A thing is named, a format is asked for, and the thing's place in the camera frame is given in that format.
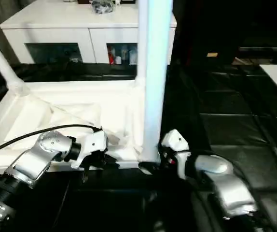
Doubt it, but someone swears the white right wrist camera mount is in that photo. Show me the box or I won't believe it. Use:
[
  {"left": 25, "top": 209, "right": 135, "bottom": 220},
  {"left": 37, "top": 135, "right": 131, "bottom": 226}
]
[{"left": 161, "top": 129, "right": 191, "bottom": 181}]

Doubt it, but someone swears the white plastic table top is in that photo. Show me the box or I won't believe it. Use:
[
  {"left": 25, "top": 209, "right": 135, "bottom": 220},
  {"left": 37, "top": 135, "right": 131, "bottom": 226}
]
[{"left": 0, "top": 77, "right": 163, "bottom": 176}]

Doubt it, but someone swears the white plastic table leg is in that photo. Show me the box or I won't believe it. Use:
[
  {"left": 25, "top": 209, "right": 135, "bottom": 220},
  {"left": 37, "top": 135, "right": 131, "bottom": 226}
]
[
  {"left": 0, "top": 26, "right": 31, "bottom": 97},
  {"left": 135, "top": 0, "right": 149, "bottom": 85},
  {"left": 139, "top": 0, "right": 174, "bottom": 163}
]

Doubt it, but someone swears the white jar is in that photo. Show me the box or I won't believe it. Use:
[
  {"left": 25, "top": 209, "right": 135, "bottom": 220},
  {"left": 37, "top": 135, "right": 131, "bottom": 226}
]
[{"left": 128, "top": 47, "right": 138, "bottom": 65}]

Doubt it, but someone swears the black right camera cable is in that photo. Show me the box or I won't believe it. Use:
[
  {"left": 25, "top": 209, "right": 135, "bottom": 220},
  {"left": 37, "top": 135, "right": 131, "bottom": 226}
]
[{"left": 177, "top": 149, "right": 274, "bottom": 232}]

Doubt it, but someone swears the black work mat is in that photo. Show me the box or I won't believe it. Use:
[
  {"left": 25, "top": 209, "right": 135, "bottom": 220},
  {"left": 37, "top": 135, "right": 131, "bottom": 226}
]
[{"left": 0, "top": 61, "right": 277, "bottom": 232}]

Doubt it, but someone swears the black camera cable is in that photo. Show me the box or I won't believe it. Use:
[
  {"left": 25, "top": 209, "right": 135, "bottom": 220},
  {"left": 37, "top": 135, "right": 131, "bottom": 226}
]
[
  {"left": 0, "top": 124, "right": 103, "bottom": 160},
  {"left": 177, "top": 149, "right": 274, "bottom": 232}
]

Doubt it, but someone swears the white sideboard cabinet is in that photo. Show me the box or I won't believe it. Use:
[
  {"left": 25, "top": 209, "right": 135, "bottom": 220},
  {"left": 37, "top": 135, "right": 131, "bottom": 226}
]
[{"left": 0, "top": 2, "right": 178, "bottom": 65}]

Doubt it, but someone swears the black left camera cable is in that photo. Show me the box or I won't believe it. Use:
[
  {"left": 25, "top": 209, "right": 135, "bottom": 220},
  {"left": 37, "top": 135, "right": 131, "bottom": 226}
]
[{"left": 0, "top": 124, "right": 103, "bottom": 160}]

